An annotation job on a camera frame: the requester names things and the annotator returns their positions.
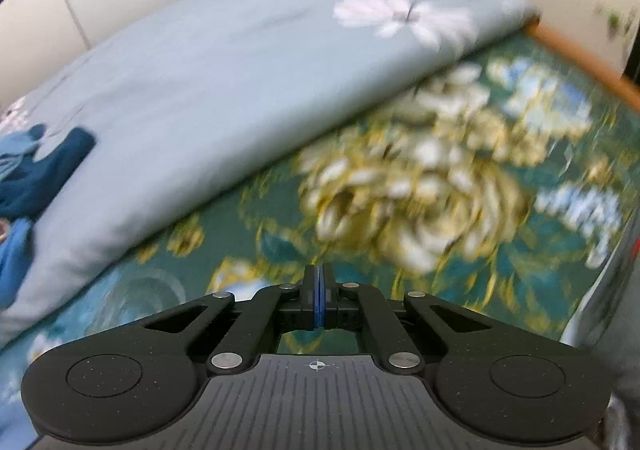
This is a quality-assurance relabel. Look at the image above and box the orange wooden bed frame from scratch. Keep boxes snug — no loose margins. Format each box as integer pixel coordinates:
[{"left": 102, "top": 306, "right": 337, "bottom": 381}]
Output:
[{"left": 523, "top": 21, "right": 640, "bottom": 111}]

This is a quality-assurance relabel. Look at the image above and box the bright blue garment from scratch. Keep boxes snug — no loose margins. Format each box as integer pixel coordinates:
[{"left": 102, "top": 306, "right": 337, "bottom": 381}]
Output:
[{"left": 1, "top": 217, "right": 34, "bottom": 311}]

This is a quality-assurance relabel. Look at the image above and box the dark blue garment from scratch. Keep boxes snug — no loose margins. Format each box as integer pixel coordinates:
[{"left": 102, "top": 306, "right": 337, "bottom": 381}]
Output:
[{"left": 1, "top": 127, "right": 96, "bottom": 219}]

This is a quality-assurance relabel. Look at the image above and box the green floral bed blanket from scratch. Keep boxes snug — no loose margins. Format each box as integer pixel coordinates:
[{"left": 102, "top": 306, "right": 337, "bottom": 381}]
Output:
[{"left": 1, "top": 34, "right": 639, "bottom": 449}]

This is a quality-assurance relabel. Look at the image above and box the grey daisy quilt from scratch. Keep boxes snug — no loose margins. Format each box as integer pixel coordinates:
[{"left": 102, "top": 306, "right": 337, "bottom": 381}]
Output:
[{"left": 1, "top": 0, "right": 537, "bottom": 343}]

